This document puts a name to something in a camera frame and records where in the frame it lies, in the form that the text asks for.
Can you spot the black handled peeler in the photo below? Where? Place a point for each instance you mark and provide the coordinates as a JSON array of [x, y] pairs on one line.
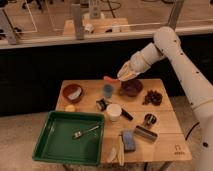
[[102, 105]]

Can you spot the red bowl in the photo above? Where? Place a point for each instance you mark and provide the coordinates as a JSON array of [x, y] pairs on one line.
[[69, 89]]

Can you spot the white cup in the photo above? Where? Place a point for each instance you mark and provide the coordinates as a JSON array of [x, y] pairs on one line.
[[114, 111]]

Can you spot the white plastic knife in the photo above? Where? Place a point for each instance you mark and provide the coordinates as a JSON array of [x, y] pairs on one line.
[[120, 151]]

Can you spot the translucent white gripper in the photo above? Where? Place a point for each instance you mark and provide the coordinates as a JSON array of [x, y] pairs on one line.
[[126, 73]]

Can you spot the grey metal post left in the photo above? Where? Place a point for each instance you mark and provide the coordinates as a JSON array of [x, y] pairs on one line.
[[7, 27]]

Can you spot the blue sponge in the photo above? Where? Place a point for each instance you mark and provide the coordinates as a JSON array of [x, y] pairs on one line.
[[128, 141]]

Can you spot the grey metal post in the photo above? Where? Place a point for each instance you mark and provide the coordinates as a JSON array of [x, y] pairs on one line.
[[77, 21], [175, 12], [7, 27]]

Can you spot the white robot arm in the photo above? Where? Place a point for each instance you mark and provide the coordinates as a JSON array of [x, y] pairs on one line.
[[197, 88]]

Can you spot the green plastic tray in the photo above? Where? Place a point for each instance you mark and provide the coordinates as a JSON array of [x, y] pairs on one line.
[[55, 143]]

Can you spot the bunch of dark grapes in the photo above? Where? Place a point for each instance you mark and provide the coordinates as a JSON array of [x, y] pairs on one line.
[[153, 97]]

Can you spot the dark purple bowl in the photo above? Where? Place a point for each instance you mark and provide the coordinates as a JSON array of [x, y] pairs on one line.
[[131, 88]]

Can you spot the white cloth in bowl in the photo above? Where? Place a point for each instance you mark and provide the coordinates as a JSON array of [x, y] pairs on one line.
[[75, 95]]

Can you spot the grey metal box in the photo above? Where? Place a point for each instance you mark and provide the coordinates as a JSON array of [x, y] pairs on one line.
[[145, 133]]

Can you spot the metal spoon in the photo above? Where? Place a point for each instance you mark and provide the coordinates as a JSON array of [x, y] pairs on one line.
[[79, 134]]

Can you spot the blue cup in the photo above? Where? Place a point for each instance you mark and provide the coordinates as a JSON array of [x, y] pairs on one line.
[[108, 90]]

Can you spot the background wooden table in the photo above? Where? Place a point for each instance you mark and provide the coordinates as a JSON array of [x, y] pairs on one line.
[[100, 25]]

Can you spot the yellow lemon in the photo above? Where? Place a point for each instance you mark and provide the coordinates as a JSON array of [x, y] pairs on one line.
[[70, 108]]

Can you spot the small metal cup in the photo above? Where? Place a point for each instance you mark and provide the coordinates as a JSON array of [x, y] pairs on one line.
[[149, 120]]

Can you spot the grey metal post right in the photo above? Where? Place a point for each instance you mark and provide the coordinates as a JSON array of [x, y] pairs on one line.
[[175, 12]]

